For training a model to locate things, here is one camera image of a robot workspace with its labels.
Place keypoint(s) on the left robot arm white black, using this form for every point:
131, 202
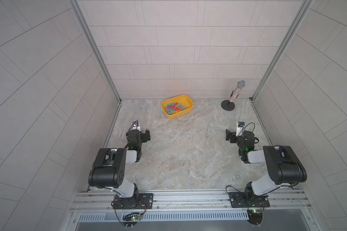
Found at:
108, 169

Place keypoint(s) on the yellow plastic storage box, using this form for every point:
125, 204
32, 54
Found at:
182, 99

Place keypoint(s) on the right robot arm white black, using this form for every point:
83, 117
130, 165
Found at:
283, 166

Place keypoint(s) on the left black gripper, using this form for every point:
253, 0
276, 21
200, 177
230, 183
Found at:
143, 136

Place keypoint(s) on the left green circuit board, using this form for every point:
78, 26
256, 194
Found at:
130, 220

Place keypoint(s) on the aluminium mounting rail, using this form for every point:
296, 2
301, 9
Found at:
191, 200

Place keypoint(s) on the teal clothespin in box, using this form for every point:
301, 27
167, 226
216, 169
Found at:
169, 111

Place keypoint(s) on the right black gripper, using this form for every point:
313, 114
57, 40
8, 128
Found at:
228, 134

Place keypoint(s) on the green circuit board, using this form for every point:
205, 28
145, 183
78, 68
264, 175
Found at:
130, 220
255, 217

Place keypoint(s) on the red clothespin in box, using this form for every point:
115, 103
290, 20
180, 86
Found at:
176, 106

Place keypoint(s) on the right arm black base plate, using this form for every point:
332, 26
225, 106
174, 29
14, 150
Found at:
241, 200

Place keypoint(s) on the right green circuit board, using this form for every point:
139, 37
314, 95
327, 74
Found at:
255, 217

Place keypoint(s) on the glitter microphone on black stand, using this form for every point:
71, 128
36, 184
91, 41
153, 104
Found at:
229, 104

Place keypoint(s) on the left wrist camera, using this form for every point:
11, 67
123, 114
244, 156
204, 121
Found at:
136, 126

